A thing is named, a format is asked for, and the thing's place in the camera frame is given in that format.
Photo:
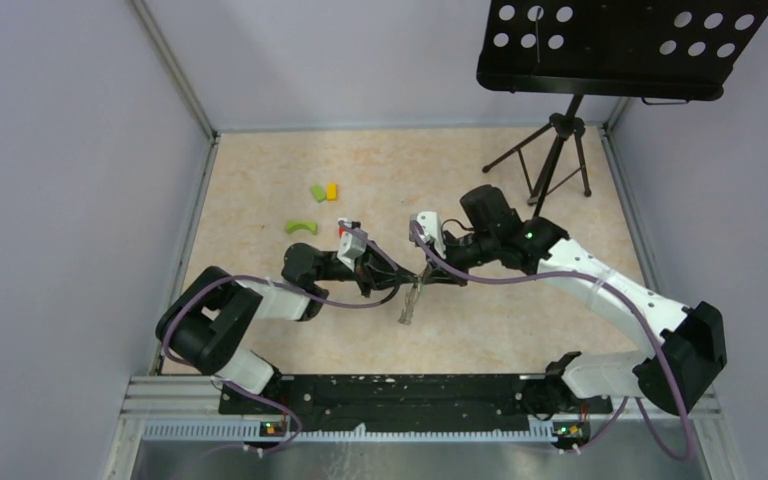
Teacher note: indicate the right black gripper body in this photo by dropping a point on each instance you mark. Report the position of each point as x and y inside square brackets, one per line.
[471, 250]

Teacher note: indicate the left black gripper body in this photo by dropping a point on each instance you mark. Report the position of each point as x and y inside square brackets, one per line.
[335, 271]

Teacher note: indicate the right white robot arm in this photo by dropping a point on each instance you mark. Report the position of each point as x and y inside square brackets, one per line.
[680, 350]

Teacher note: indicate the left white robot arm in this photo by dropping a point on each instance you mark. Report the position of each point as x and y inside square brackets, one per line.
[204, 328]

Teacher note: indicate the green arch block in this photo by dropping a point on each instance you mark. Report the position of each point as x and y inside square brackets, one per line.
[294, 226]

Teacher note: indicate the light green flat block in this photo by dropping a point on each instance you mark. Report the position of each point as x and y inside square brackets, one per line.
[318, 193]

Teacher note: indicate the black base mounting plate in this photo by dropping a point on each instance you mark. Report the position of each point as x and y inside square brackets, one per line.
[427, 403]

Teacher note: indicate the black music stand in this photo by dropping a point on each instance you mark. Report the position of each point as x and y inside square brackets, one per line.
[669, 50]

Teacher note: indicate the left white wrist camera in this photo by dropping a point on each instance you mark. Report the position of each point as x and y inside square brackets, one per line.
[353, 242]

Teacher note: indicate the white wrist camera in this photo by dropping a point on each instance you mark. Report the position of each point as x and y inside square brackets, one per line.
[353, 242]
[426, 228]

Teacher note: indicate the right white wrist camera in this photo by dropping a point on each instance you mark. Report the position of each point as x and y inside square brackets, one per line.
[426, 228]

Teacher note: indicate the grey slotted cable duct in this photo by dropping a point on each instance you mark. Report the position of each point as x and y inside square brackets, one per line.
[250, 431]

